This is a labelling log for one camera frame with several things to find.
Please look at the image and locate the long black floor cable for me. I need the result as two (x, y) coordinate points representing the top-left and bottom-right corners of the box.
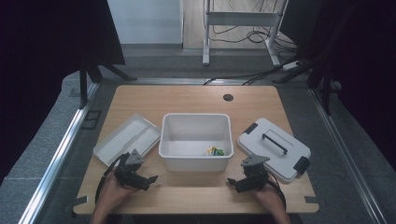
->
(203, 55), (302, 87)

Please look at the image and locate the dark floor socket plate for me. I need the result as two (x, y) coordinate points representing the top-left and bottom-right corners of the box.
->
(79, 109), (103, 131)

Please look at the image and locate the person's left hand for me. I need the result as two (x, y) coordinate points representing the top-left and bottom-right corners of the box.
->
(98, 172), (139, 213)

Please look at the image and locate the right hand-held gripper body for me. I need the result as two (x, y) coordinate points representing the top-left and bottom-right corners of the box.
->
(238, 153), (271, 191)

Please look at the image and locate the black curtain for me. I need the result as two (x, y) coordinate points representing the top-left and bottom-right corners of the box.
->
(278, 0), (396, 172)
(0, 0), (127, 185)

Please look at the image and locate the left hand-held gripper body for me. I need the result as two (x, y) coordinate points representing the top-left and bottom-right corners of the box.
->
(113, 148), (150, 191)

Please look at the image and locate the white power strip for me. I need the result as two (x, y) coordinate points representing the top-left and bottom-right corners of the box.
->
(281, 60), (303, 71)

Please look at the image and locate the black tripod stand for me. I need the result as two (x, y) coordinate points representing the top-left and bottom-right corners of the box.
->
(272, 59), (332, 116)
(78, 57), (138, 110)

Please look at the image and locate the white plastic tray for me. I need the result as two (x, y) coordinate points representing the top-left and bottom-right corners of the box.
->
(92, 113), (163, 167)

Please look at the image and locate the person's right hand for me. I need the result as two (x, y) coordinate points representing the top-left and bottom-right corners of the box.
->
(252, 183), (286, 216)

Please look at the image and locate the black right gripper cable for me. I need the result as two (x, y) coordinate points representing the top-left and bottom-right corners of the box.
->
(265, 178), (288, 210)

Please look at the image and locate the white metal stand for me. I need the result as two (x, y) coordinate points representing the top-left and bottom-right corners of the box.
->
(202, 0), (290, 68)

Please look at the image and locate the aluminium floor rail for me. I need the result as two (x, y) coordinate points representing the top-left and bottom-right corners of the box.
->
(307, 88), (389, 224)
(18, 81), (101, 224)

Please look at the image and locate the white plastic bin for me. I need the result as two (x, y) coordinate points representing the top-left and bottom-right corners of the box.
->
(158, 112), (235, 173)

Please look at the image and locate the tangle of black floor cables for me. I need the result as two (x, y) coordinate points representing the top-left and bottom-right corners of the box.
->
(211, 0), (300, 52)

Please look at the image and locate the white lid with black handle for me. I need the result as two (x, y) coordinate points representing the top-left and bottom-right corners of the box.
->
(236, 117), (312, 184)

